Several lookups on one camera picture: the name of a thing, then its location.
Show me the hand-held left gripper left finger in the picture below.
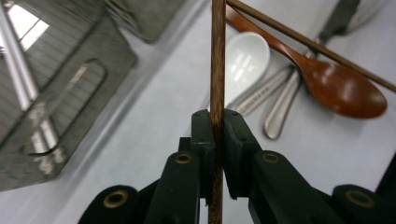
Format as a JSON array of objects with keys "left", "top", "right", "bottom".
[{"left": 144, "top": 109, "right": 217, "bottom": 224}]

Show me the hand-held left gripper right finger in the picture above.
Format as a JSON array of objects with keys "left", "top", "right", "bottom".
[{"left": 223, "top": 109, "right": 344, "bottom": 224}]

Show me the metal fork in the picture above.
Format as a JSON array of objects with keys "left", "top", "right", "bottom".
[{"left": 234, "top": 0, "right": 390, "bottom": 117}]

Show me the white ceramic spoon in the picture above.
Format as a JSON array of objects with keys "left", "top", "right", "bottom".
[{"left": 222, "top": 31, "right": 272, "bottom": 109}]

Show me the brown wooden spoon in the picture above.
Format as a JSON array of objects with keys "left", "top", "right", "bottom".
[{"left": 225, "top": 4, "right": 389, "bottom": 120}]

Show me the brown wooden chopstick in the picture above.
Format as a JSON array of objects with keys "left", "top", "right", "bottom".
[
  {"left": 207, "top": 0, "right": 228, "bottom": 224},
  {"left": 226, "top": 0, "right": 396, "bottom": 93}
]

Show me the clear grey plastic bin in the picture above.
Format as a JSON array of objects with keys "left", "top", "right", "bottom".
[
  {"left": 0, "top": 0, "right": 138, "bottom": 192},
  {"left": 104, "top": 0, "right": 186, "bottom": 44}
]

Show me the white table sheet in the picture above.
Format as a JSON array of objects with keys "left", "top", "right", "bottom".
[{"left": 0, "top": 0, "right": 396, "bottom": 224}]

